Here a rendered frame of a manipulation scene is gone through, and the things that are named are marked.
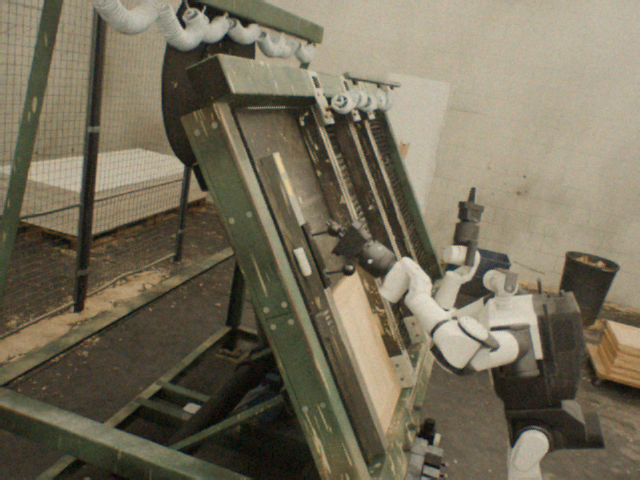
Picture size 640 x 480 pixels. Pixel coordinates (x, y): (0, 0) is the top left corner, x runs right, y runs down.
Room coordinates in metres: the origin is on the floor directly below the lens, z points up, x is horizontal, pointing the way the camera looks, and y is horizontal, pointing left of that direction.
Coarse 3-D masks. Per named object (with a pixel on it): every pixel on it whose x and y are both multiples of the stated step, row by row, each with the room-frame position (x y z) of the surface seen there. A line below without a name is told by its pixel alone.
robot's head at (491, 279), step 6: (492, 270) 1.83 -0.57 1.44; (486, 276) 1.81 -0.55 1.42; (492, 276) 1.79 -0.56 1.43; (498, 276) 1.77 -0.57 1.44; (504, 276) 1.75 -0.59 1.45; (486, 282) 1.80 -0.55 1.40; (492, 282) 1.78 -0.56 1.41; (498, 282) 1.74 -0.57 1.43; (492, 288) 1.78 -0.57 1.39; (498, 294) 1.76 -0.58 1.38; (498, 300) 1.76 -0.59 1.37; (504, 300) 1.75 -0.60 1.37; (510, 300) 1.75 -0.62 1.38
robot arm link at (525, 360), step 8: (520, 336) 1.50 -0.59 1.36; (528, 336) 1.53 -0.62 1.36; (520, 344) 1.47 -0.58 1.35; (528, 344) 1.52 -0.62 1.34; (520, 352) 1.47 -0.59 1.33; (528, 352) 1.50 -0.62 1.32; (520, 360) 1.49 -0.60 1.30; (528, 360) 1.49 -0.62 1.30; (504, 368) 1.51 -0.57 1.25; (512, 368) 1.49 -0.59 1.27; (520, 368) 1.48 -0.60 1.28; (528, 368) 1.48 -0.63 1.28; (536, 368) 1.50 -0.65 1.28
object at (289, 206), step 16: (272, 160) 1.66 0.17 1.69; (272, 176) 1.65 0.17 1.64; (288, 192) 1.65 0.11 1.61; (288, 208) 1.64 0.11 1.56; (288, 224) 1.64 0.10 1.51; (304, 240) 1.62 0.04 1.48; (320, 288) 1.60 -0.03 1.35; (320, 304) 1.60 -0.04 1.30; (336, 320) 1.59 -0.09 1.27; (336, 336) 1.59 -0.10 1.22; (336, 352) 1.58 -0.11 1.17; (352, 352) 1.61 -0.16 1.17; (352, 368) 1.57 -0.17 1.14; (352, 384) 1.57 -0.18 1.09; (368, 400) 1.57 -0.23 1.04; (368, 416) 1.55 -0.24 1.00; (368, 432) 1.55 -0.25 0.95; (384, 448) 1.54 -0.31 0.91
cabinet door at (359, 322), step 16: (336, 288) 1.77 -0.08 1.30; (352, 288) 1.89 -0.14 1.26; (336, 304) 1.70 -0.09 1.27; (352, 304) 1.84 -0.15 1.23; (368, 304) 1.98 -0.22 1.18; (352, 320) 1.78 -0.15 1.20; (368, 320) 1.92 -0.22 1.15; (352, 336) 1.73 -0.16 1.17; (368, 336) 1.86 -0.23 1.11; (368, 352) 1.80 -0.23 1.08; (384, 352) 1.94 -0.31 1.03; (368, 368) 1.74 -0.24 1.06; (384, 368) 1.88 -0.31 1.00; (368, 384) 1.69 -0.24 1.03; (384, 384) 1.82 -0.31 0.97; (384, 400) 1.76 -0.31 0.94; (384, 416) 1.70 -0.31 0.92; (384, 432) 1.65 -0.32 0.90
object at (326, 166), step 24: (312, 72) 2.11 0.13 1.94; (312, 120) 2.07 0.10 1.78; (312, 144) 2.07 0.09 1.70; (336, 168) 2.08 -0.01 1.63; (336, 192) 2.04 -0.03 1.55; (336, 216) 2.04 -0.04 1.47; (384, 312) 1.98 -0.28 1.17; (384, 336) 1.97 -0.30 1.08; (408, 360) 1.99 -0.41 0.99; (408, 384) 1.94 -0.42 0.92
